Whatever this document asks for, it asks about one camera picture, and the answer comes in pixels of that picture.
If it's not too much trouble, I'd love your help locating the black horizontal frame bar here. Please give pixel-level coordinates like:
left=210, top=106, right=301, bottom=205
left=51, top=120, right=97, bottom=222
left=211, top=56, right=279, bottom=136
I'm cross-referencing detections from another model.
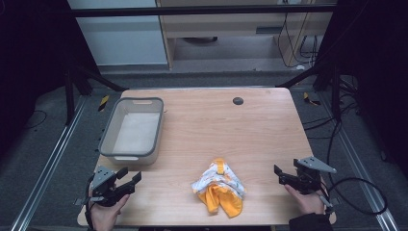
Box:
left=68, top=4, right=339, bottom=19

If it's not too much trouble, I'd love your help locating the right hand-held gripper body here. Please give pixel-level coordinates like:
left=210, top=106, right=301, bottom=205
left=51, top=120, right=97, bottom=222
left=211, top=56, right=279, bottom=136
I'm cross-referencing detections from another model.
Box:
left=293, top=156, right=338, bottom=195

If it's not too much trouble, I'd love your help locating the aluminium floor rail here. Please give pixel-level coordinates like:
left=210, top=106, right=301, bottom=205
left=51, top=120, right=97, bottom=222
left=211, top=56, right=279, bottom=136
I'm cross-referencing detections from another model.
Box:
left=9, top=95, right=89, bottom=231
left=317, top=91, right=400, bottom=231

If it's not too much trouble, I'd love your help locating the white basket with grey rim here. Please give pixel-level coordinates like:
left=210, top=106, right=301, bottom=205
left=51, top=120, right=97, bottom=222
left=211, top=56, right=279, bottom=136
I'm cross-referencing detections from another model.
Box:
left=97, top=96, right=166, bottom=167

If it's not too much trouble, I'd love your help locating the black metal stand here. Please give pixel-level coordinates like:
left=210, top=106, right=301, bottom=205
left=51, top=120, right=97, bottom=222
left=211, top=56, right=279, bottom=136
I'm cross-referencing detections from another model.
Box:
left=276, top=61, right=343, bottom=123
left=63, top=63, right=130, bottom=127

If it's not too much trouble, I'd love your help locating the white and yellow garment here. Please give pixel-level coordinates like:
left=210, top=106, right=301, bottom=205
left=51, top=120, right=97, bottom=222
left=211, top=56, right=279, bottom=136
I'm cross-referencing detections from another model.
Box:
left=191, top=157, right=247, bottom=219

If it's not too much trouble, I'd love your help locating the bundle of black hanging cables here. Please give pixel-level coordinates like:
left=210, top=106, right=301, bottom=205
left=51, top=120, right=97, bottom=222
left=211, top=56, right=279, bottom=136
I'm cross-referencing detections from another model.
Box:
left=276, top=12, right=319, bottom=69

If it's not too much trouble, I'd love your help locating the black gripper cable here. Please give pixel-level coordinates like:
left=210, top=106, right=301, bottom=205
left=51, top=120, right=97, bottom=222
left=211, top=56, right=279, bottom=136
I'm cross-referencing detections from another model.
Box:
left=84, top=174, right=96, bottom=231
left=326, top=118, right=389, bottom=217

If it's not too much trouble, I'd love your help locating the white cabinet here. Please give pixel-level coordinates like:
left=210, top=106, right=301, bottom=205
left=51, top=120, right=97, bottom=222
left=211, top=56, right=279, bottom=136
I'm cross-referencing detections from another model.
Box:
left=66, top=0, right=168, bottom=67

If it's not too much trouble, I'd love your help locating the person's right hand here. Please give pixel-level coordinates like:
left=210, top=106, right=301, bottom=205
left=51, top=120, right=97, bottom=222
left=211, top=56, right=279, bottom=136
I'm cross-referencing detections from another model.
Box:
left=283, top=184, right=327, bottom=216

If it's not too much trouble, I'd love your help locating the person's left hand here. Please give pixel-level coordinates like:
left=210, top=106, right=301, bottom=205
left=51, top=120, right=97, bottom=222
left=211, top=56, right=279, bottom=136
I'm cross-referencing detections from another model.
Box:
left=89, top=192, right=131, bottom=231

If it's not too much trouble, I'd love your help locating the dark curtain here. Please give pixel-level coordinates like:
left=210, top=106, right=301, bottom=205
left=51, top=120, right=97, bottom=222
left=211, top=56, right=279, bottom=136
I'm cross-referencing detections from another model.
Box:
left=0, top=0, right=101, bottom=162
left=316, top=0, right=408, bottom=181

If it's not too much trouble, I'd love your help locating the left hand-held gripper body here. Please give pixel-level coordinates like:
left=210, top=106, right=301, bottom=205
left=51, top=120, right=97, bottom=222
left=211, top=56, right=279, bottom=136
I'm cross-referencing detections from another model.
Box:
left=74, top=165, right=129, bottom=208

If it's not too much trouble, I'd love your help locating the black floor cable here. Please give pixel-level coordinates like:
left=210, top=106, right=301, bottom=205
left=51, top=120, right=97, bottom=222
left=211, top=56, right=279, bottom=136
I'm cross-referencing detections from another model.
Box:
left=24, top=109, right=48, bottom=130

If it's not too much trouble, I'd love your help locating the yellow and black tape strip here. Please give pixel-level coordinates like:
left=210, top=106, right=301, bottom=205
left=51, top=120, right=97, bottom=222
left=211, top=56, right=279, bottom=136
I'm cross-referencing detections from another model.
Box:
left=97, top=94, right=111, bottom=113
left=302, top=91, right=322, bottom=107

